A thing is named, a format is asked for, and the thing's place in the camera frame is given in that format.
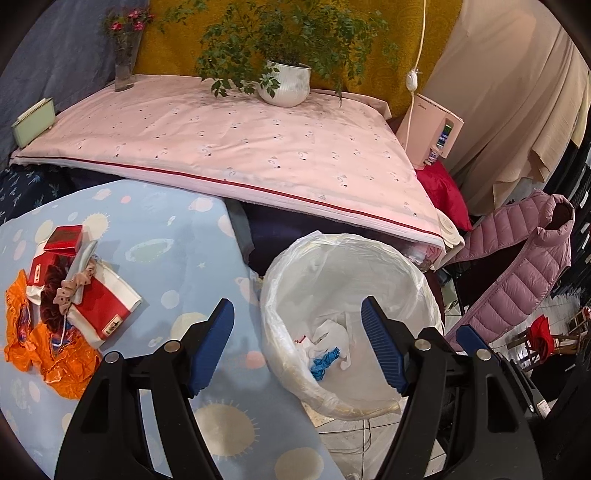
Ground orange foil wrapper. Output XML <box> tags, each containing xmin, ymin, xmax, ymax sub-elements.
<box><xmin>4</xmin><ymin>270</ymin><xmax>101</xmax><ymax>400</ymax></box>

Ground large red white paper pouch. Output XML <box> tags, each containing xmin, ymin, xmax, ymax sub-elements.
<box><xmin>66</xmin><ymin>260</ymin><xmax>142</xmax><ymax>349</ymax></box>

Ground small red white paper pouch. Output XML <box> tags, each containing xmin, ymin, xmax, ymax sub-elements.
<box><xmin>26</xmin><ymin>252</ymin><xmax>58</xmax><ymax>306</ymax></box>

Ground blue crumpled trash in bin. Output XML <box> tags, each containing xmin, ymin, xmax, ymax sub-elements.
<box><xmin>310</xmin><ymin>347</ymin><xmax>341</xmax><ymax>381</ymax></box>

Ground white bag lined trash bin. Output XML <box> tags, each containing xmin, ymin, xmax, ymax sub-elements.
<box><xmin>260</xmin><ymin>232</ymin><xmax>444</xmax><ymax>420</ymax></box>

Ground small wooden stool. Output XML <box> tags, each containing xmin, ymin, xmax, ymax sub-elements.
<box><xmin>507</xmin><ymin>306</ymin><xmax>590</xmax><ymax>371</ymax></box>

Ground pink down jacket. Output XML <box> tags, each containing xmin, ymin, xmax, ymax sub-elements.
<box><xmin>445</xmin><ymin>190</ymin><xmax>575</xmax><ymax>351</ymax></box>

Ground dark red velvet scrunchie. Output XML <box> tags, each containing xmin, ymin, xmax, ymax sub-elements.
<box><xmin>40</xmin><ymin>264</ymin><xmax>67</xmax><ymax>334</ymax></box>

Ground red cushion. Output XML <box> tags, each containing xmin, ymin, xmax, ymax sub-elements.
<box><xmin>416</xmin><ymin>161</ymin><xmax>473</xmax><ymax>232</ymax></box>

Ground grey blue cloth pouch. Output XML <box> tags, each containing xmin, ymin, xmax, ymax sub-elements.
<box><xmin>66</xmin><ymin>240</ymin><xmax>97</xmax><ymax>281</ymax></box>

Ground pink dotted bed cover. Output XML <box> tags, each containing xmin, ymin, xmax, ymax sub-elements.
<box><xmin>11</xmin><ymin>75</ymin><xmax>448</xmax><ymax>262</ymax></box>

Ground pink water dispenser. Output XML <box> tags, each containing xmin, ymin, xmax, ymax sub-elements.
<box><xmin>396</xmin><ymin>94</ymin><xmax>464</xmax><ymax>170</ymax></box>

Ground navy floral cloth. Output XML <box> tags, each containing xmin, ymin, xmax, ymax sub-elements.
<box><xmin>0</xmin><ymin>165</ymin><xmax>77</xmax><ymax>224</ymax></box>

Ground beige curtain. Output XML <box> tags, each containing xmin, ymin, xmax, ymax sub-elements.
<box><xmin>423</xmin><ymin>1</ymin><xmax>589</xmax><ymax>215</ymax></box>

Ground mint green tissue box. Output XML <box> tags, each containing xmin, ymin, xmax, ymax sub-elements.
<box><xmin>11</xmin><ymin>98</ymin><xmax>56</xmax><ymax>148</ymax></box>

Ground potted green plant white pot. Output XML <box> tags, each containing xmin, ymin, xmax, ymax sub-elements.
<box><xmin>158</xmin><ymin>0</ymin><xmax>401</xmax><ymax>109</ymax></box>

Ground blue grey fabric backdrop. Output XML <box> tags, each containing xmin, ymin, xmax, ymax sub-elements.
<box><xmin>1</xmin><ymin>1</ymin><xmax>149</xmax><ymax>167</ymax></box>

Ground mustard yellow fabric backdrop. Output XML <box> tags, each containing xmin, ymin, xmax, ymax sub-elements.
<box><xmin>135</xmin><ymin>0</ymin><xmax>463</xmax><ymax>115</ymax></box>

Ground glass vase red flowers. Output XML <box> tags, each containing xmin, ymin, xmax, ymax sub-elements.
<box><xmin>103</xmin><ymin>6</ymin><xmax>154</xmax><ymax>92</ymax></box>

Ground white power cord with switch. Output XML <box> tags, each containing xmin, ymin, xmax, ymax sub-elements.
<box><xmin>404</xmin><ymin>0</ymin><xmax>429</xmax><ymax>116</ymax></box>

